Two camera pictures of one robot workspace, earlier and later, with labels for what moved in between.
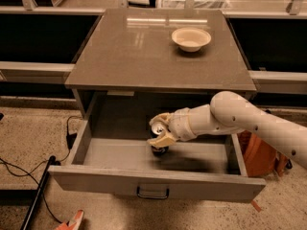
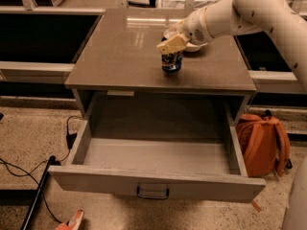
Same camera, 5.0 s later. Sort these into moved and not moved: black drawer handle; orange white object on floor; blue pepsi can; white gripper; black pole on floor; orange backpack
Moved: blue pepsi can; white gripper
Not moved: black pole on floor; orange white object on floor; orange backpack; black drawer handle
